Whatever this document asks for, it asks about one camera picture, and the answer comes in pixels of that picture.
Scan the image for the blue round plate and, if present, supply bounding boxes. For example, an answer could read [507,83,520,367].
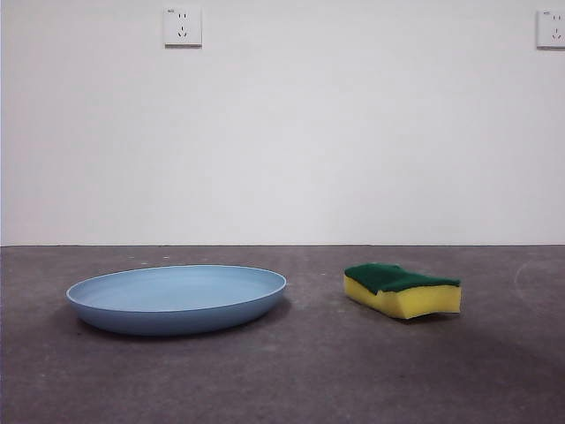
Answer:
[65,264,289,336]

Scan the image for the yellow sponge with green pad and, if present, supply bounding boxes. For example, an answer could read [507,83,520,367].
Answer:
[343,263,463,322]

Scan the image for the white wall socket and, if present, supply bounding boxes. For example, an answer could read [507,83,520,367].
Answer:
[163,5,204,49]
[536,9,565,50]

